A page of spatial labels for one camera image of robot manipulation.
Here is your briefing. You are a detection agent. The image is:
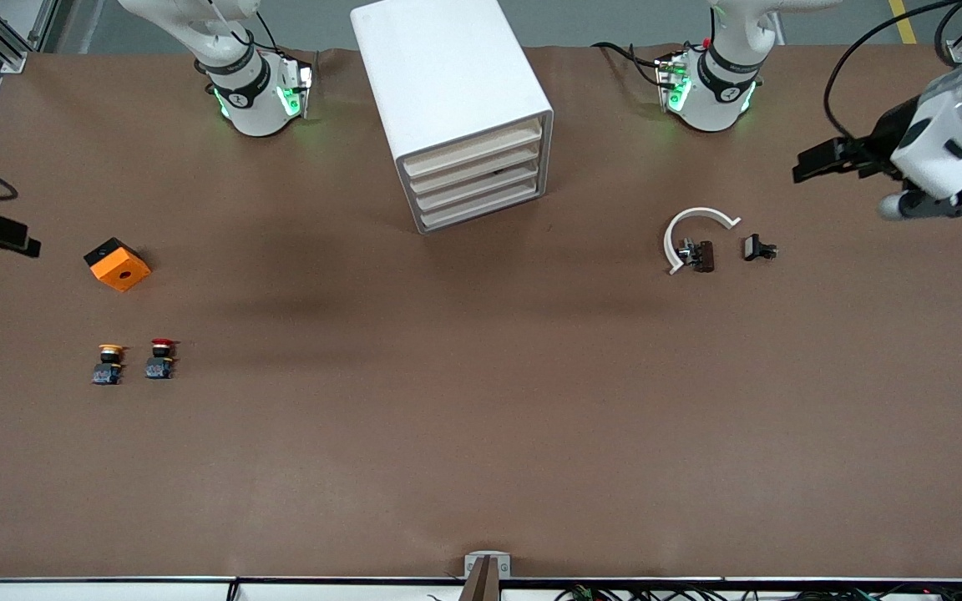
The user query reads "red cap push button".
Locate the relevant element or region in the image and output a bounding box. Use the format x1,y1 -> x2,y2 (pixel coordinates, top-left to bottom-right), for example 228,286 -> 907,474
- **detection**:
145,338 -> 179,381

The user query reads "orange and black button box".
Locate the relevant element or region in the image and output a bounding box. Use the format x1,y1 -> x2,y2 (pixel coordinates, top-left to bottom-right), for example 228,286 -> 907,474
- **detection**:
84,237 -> 153,293

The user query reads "orange cap push button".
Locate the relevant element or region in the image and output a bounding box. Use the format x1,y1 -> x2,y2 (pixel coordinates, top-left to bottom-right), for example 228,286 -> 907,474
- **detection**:
92,343 -> 126,386

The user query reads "small black contact block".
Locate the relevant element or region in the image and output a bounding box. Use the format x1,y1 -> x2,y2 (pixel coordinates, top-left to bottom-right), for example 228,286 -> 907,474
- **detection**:
678,239 -> 716,274

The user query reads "black left camera cable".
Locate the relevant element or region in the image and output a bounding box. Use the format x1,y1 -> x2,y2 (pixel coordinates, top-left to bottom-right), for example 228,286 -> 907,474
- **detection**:
823,0 -> 962,141

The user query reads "white curved plastic ring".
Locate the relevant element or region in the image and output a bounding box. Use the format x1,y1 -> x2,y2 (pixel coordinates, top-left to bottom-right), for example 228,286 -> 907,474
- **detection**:
663,206 -> 742,276

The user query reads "black base cable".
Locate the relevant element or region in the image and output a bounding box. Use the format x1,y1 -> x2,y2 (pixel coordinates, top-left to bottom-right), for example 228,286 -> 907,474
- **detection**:
591,40 -> 667,88

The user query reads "white table edge rail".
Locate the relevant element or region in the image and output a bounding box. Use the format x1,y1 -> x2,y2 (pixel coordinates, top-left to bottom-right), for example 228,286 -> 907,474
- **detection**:
0,576 -> 962,601

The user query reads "black cable bundle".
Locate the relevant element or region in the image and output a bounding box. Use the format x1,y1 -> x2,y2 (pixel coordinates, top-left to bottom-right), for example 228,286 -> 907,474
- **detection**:
554,584 -> 962,601

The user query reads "grey metal bracket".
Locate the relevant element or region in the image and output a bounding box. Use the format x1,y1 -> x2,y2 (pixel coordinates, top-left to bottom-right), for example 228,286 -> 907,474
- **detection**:
464,551 -> 512,579

